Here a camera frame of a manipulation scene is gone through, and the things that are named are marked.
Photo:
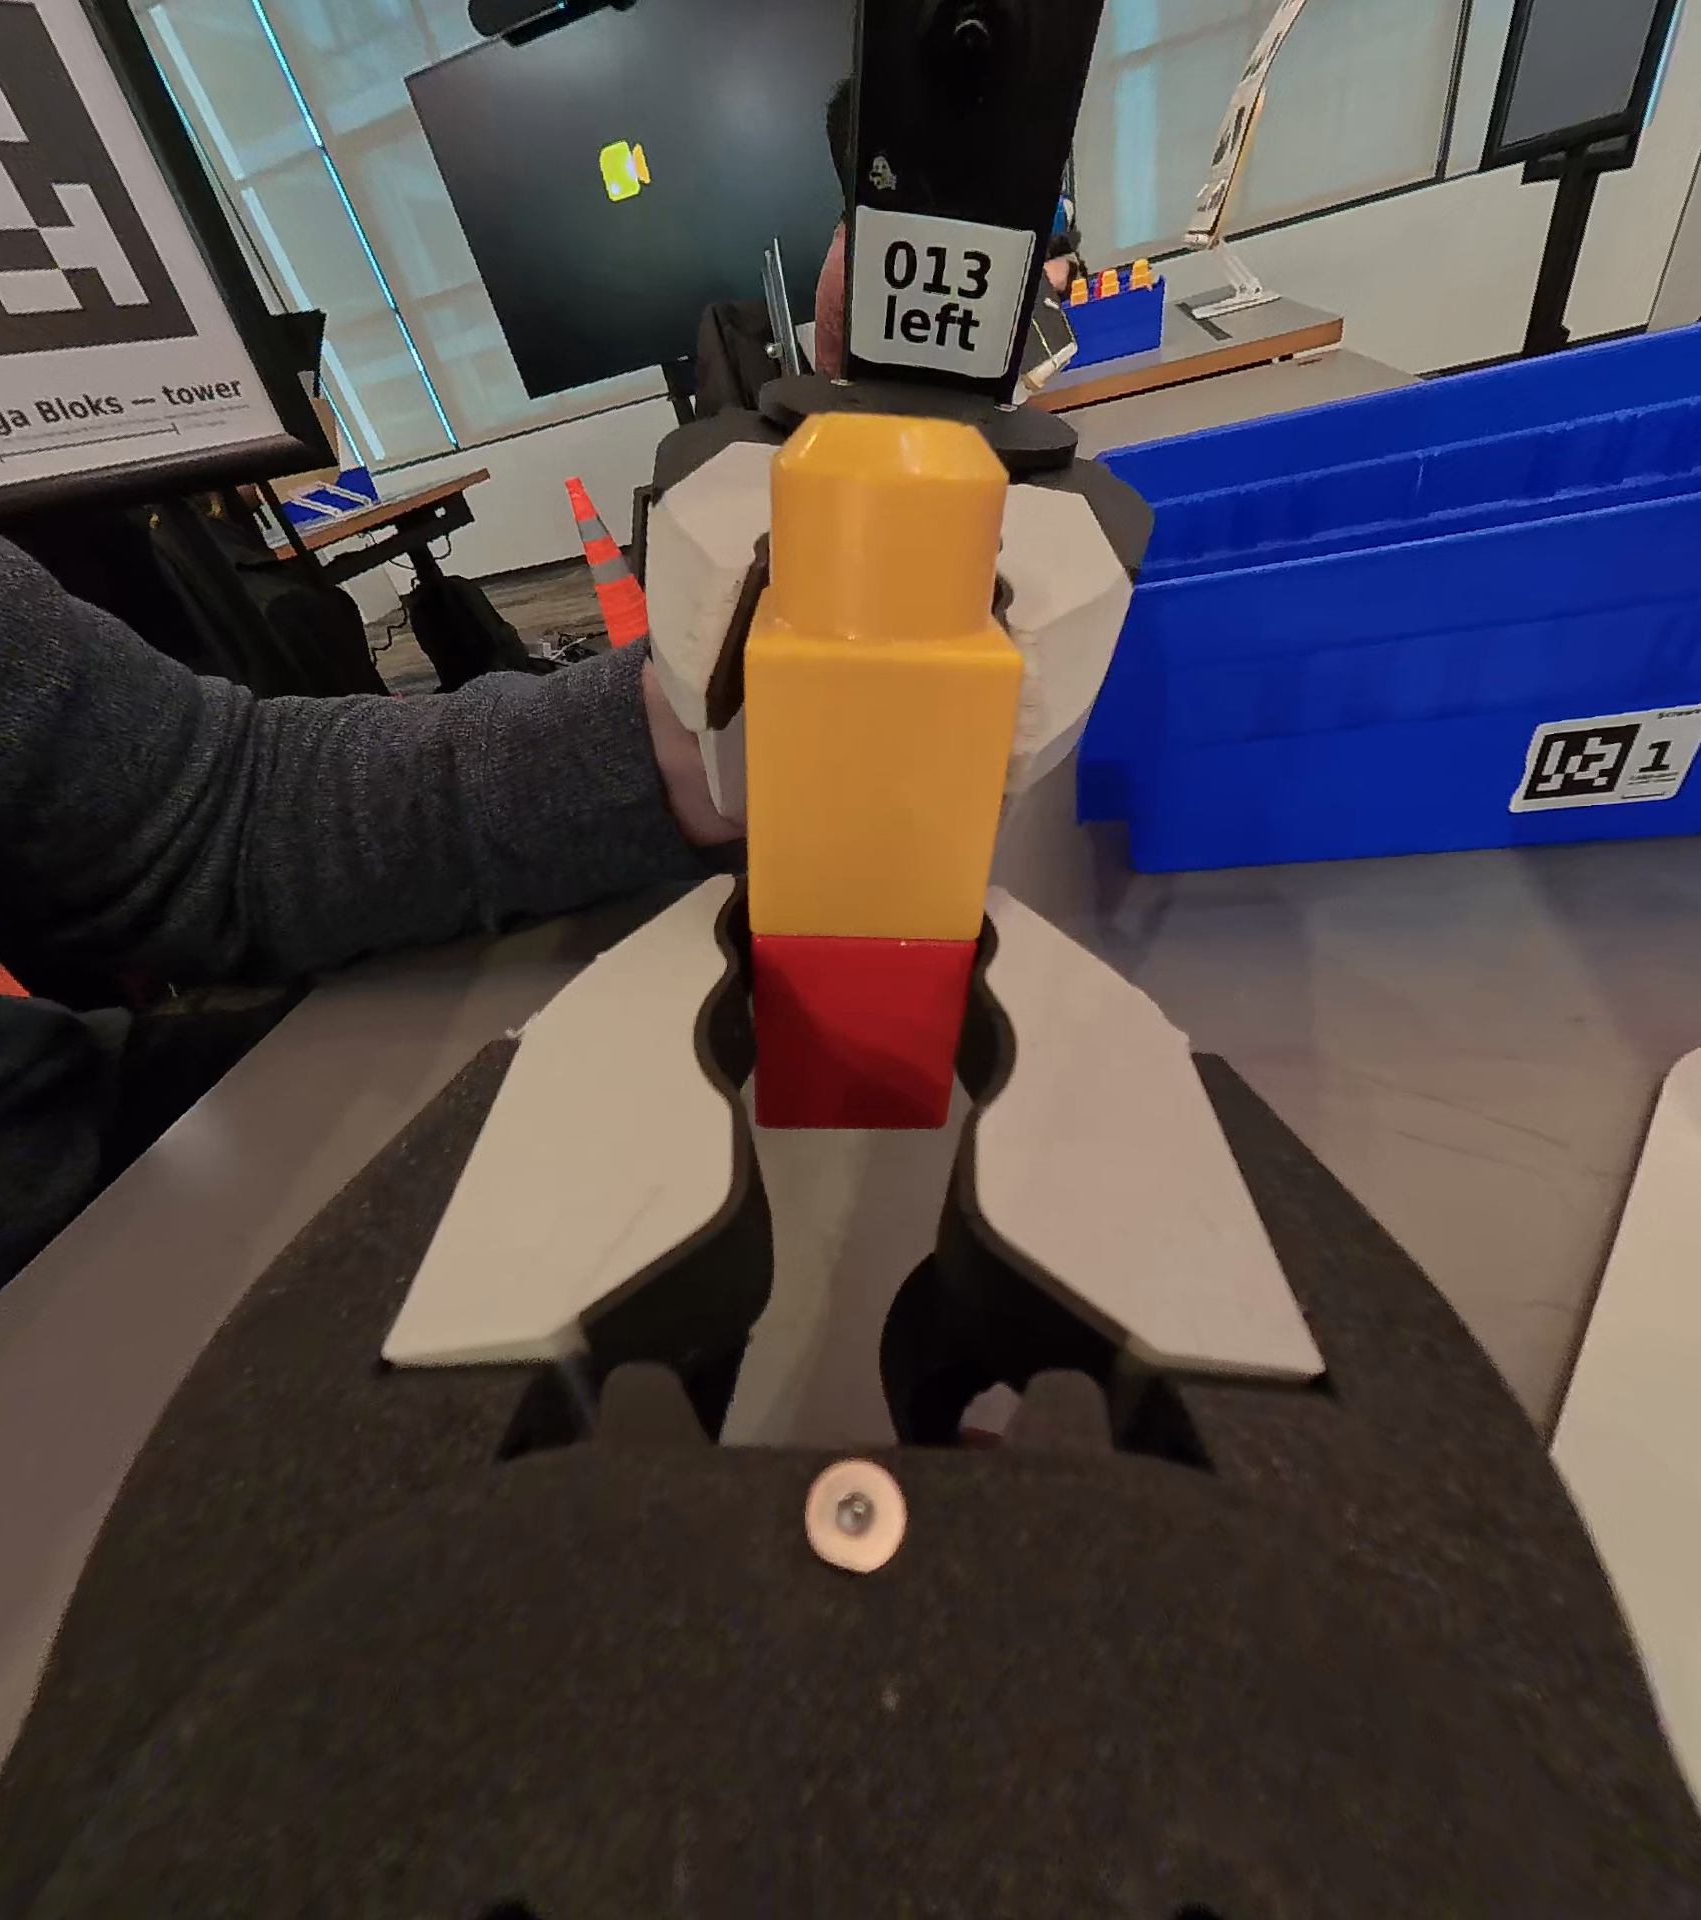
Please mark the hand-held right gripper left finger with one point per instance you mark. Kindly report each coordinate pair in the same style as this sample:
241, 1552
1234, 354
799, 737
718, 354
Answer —
582, 1200

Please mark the orange traffic cone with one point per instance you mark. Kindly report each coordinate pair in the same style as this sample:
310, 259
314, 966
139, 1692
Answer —
611, 586

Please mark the grey desk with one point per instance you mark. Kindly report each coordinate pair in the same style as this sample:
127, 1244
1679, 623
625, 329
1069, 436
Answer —
1391, 990

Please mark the person's left hand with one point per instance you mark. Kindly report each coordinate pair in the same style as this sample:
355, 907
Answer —
689, 796

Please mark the small monitor on stand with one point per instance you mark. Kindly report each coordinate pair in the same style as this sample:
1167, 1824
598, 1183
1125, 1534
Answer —
1572, 61

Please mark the wooden table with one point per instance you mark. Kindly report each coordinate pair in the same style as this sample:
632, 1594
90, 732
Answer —
1241, 336

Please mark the yellow toy building block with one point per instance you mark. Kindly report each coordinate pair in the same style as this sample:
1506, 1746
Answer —
881, 751

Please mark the large dark display screen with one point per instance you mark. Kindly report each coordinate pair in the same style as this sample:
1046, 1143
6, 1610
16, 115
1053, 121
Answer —
642, 270

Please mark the tilted document stand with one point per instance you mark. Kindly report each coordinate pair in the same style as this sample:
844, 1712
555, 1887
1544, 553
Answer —
1248, 121

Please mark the blue plastic bin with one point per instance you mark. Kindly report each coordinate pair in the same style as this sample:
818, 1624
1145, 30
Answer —
1332, 690
1115, 325

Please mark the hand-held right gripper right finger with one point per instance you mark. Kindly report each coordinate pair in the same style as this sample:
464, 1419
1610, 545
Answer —
1135, 1200

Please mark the person's left forearm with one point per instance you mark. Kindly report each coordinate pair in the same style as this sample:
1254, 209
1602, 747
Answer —
281, 810

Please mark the small wooden desk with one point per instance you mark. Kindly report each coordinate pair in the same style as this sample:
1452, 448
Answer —
387, 497

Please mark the black webcam bar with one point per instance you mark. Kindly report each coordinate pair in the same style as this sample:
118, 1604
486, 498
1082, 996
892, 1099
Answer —
552, 17

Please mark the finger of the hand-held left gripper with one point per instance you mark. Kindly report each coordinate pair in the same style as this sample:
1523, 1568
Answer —
1069, 616
702, 601

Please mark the black and white tag sign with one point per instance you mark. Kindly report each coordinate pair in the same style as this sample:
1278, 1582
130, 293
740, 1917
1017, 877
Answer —
71, 241

